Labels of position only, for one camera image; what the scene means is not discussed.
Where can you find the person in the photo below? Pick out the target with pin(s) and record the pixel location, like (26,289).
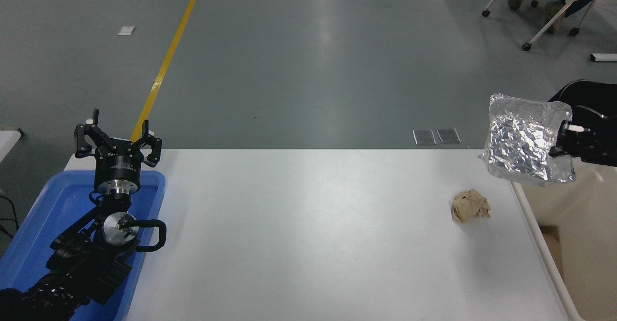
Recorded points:
(554,15)

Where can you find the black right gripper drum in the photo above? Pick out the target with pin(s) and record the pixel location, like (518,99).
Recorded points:
(602,147)

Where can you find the black chair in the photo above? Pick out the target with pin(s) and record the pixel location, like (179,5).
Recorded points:
(593,97)

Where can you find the white-framed wheeled chair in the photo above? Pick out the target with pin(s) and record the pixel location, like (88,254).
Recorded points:
(554,15)

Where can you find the large pale bin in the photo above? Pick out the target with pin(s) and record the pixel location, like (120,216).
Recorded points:
(578,224)

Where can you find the foil tray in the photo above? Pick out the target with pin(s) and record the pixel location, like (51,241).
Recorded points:
(518,142)

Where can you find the white side table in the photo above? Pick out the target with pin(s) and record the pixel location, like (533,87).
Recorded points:
(7,142)

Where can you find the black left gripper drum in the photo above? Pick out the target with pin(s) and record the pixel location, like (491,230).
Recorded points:
(118,164)

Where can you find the brown cardboard piece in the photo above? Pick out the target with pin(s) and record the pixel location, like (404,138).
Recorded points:
(552,248)

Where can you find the crumpled tan paper ball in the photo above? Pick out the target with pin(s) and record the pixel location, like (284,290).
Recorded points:
(470,207)

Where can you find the white flat bar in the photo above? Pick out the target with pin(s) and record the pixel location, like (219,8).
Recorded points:
(603,57)

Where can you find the metal floor plate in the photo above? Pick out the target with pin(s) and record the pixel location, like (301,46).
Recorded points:
(424,137)
(449,136)

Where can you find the blue plastic tray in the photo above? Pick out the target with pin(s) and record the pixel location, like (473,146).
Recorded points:
(53,200)

